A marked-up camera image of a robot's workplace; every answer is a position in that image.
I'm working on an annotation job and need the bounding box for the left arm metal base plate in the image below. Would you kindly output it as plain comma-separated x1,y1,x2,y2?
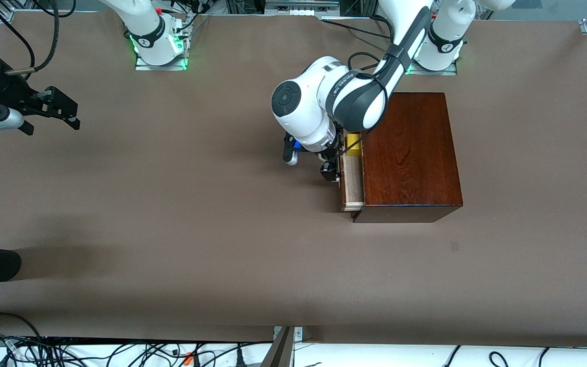
403,28,459,76

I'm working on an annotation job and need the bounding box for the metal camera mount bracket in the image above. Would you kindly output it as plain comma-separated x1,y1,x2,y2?
260,325,304,367

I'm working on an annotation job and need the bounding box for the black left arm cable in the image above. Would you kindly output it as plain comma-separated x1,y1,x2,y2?
346,50,392,102

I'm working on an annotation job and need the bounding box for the white power strip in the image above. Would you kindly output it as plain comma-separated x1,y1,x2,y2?
264,0,341,17

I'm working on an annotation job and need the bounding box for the dark brown wooden cabinet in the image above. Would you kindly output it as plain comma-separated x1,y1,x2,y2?
352,92,464,224

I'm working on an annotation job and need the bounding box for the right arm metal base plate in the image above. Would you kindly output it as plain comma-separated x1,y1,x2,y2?
135,23,189,71

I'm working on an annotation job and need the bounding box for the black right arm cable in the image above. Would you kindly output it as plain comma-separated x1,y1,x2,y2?
4,0,61,78

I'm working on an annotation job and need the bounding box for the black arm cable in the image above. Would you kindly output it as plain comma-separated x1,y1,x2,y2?
4,0,61,78
346,50,392,102

